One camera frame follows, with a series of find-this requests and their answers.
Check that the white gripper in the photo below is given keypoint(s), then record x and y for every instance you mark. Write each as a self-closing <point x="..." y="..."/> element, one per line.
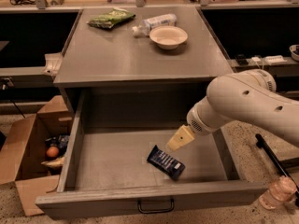
<point x="195" y="121"/>

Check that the dark blue rxbar wrapper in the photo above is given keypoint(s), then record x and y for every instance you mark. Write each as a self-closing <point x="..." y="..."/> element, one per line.
<point x="165" y="163"/>

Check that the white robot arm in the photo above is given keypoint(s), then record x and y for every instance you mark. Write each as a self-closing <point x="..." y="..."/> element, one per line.
<point x="248" y="96"/>

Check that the grey cabinet counter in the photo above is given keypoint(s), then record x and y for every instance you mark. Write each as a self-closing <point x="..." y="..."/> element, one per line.
<point x="98" y="57"/>

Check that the open grey top drawer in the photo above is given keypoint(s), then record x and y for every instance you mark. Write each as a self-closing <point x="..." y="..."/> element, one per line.
<point x="106" y="170"/>

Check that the black pole stand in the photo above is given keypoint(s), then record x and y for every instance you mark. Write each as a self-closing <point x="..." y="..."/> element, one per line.
<point x="261" y="143"/>

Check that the black power adapter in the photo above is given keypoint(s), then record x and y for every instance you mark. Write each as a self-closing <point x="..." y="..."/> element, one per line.
<point x="241" y="59"/>

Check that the white bowl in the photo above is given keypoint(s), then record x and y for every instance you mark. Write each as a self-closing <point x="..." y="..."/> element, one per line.
<point x="168" y="37"/>

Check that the pink plastic bottle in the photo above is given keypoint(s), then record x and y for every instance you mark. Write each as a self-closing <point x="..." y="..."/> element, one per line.
<point x="279" y="192"/>

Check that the clear plastic water bottle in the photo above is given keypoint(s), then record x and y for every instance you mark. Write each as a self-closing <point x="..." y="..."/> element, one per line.
<point x="145" y="26"/>

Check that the white power strip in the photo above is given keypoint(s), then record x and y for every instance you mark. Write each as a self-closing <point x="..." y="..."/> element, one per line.
<point x="268" y="60"/>

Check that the blue snack bag in box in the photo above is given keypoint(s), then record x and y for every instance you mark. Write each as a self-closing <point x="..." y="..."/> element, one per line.
<point x="60" y="141"/>

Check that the yellow snack bag in box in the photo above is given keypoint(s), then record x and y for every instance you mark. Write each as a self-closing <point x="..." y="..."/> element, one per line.
<point x="54" y="164"/>

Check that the orange fruit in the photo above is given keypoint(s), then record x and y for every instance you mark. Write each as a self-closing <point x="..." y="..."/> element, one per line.
<point x="52" y="152"/>

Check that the green snack bag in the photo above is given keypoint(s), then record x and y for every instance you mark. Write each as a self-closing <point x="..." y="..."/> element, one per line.
<point x="110" y="19"/>

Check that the brown cardboard box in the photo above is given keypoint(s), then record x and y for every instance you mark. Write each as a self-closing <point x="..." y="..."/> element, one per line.
<point x="24" y="150"/>

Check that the black drawer handle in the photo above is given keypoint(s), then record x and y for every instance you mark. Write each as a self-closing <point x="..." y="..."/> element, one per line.
<point x="151" y="207"/>

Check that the white bracket on rail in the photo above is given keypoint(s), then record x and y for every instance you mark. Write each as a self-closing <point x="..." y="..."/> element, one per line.
<point x="53" y="63"/>

